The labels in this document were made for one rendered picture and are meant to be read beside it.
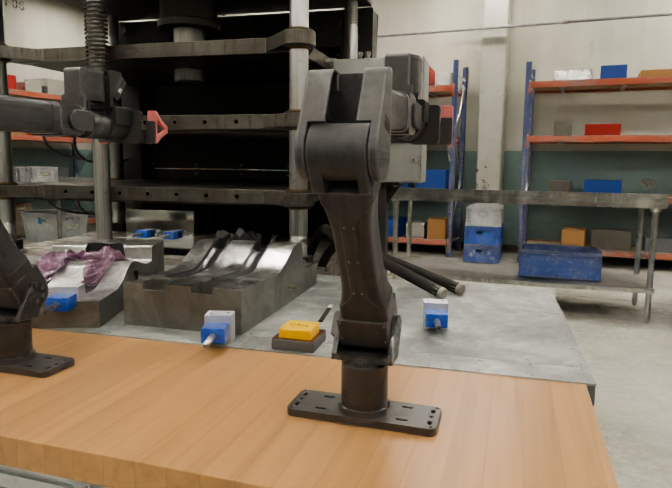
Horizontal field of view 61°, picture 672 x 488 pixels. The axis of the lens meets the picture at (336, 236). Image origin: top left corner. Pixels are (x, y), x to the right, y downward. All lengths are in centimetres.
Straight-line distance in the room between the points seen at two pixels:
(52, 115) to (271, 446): 67
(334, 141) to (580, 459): 46
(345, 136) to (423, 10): 755
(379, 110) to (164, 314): 74
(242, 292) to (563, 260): 384
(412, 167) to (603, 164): 588
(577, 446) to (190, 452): 46
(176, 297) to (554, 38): 698
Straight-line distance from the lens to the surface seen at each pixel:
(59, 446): 79
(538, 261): 476
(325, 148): 60
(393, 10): 826
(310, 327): 106
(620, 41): 778
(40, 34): 1045
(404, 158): 189
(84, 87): 118
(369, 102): 62
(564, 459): 76
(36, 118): 108
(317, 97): 64
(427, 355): 104
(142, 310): 124
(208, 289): 120
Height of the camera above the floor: 113
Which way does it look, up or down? 7 degrees down
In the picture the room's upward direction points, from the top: 1 degrees clockwise
